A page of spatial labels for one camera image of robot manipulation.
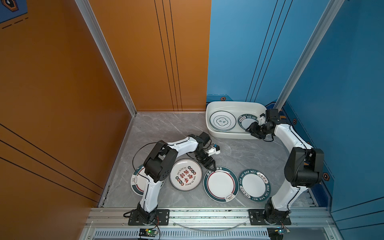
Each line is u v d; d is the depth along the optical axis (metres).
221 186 0.83
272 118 0.74
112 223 0.74
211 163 0.81
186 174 0.87
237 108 1.20
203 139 0.79
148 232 0.71
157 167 0.54
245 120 1.14
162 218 0.74
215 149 0.85
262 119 0.86
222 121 1.12
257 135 0.83
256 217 0.72
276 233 0.70
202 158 0.81
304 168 0.50
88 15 0.71
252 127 0.84
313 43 0.81
